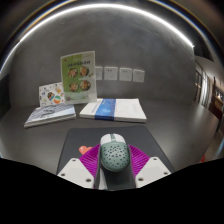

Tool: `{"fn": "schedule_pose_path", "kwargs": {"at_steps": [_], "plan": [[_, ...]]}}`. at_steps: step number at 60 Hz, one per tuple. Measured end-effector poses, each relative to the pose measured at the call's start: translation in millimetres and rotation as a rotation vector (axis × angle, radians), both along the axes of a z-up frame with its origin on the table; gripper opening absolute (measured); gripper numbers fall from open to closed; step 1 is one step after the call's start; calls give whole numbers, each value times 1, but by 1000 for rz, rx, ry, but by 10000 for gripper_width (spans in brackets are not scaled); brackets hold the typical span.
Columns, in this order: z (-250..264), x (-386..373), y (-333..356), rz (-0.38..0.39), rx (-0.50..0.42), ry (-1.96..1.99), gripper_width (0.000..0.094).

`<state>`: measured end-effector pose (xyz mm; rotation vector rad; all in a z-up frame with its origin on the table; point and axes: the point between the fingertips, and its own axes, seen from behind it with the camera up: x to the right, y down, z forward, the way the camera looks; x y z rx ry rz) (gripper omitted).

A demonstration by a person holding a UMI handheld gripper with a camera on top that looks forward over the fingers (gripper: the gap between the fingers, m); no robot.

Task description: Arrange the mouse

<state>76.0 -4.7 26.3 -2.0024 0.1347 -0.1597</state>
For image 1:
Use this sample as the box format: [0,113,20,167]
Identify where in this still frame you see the green and white computer mouse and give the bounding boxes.
[99,133,131,173]

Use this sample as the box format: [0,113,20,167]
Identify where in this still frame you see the grey flat book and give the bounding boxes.
[23,103,77,129]

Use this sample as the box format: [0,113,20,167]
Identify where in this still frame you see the white card with stickers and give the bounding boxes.
[38,81,66,108]

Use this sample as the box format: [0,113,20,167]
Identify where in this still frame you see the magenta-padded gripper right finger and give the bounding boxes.
[128,143,173,189]

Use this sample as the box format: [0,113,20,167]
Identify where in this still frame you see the white book with blue band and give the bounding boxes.
[79,97,148,124]

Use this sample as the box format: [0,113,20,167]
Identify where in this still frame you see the curved ceiling light strip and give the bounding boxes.
[0,3,196,73]

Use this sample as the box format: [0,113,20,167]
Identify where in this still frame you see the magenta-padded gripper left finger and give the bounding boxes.
[57,143,102,189]

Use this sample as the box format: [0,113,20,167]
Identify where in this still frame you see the dark mouse pad heart print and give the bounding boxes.
[55,125,176,176]

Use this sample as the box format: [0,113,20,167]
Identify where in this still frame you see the green menu sign stand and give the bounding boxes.
[59,50,98,105]

